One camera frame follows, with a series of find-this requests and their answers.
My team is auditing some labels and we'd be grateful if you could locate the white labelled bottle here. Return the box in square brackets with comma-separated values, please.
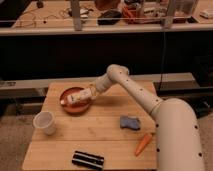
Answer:
[60, 88, 92, 106]

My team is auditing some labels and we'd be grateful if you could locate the orange ceramic bowl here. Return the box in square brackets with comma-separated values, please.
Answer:
[59, 87, 92, 115]

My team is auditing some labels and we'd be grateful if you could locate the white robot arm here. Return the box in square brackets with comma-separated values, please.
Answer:
[92, 64, 205, 171]

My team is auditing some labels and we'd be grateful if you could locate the wooden cutting board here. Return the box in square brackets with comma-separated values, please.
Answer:
[22, 82, 157, 171]

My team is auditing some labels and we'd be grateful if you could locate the blue sponge cloth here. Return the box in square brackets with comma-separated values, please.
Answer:
[120, 116, 140, 131]

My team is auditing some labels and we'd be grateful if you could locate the black white striped box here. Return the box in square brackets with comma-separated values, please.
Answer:
[72, 151, 104, 171]

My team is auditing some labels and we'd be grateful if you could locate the orange toy carrot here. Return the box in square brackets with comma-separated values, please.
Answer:
[134, 133, 154, 157]

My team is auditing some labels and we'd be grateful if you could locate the black device on shelf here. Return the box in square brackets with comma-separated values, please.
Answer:
[97, 10, 121, 25]

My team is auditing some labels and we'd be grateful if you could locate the orange tool on shelf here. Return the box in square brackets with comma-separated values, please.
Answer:
[122, 5, 138, 24]

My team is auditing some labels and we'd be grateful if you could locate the background workbench shelf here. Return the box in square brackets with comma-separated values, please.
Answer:
[0, 0, 213, 36]

